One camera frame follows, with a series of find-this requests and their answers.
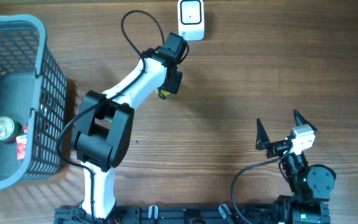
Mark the yellow lidded jar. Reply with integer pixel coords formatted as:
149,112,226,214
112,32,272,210
155,88,170,96

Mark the red tissue packet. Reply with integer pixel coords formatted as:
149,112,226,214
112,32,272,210
16,124,28,160

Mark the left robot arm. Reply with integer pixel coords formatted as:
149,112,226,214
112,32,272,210
71,33,189,223

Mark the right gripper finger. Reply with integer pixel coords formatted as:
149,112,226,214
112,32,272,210
292,110,317,134
255,118,270,151

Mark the white barcode scanner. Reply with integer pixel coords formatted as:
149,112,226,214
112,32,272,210
177,0,205,41

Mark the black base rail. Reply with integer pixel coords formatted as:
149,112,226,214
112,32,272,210
54,204,331,224

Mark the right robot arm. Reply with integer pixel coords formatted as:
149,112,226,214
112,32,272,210
255,110,336,223

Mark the grey plastic shopping basket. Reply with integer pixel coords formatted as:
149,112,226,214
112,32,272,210
0,14,68,190

